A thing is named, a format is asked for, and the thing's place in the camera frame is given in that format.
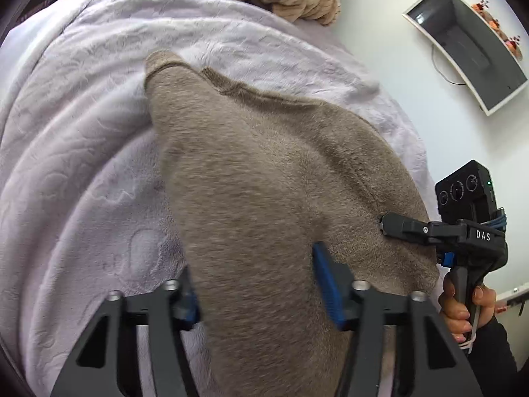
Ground black television cable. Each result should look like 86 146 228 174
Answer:
432 43 468 86

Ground person's right forearm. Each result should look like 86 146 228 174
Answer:
457 316 519 397

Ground taupe knit sweater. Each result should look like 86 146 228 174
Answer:
144 50 439 397

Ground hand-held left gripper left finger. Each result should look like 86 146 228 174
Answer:
50 265 203 397

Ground white wall outlet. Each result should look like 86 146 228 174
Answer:
496 285 529 315

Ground wall-mounted television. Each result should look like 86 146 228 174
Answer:
402 0 529 116

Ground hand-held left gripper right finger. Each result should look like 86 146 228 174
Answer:
311 242 484 397

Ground lavender fleece blanket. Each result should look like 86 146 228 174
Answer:
0 0 428 397

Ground person's right hand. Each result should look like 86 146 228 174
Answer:
438 275 497 344

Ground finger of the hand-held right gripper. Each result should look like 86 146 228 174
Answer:
378 213 431 243

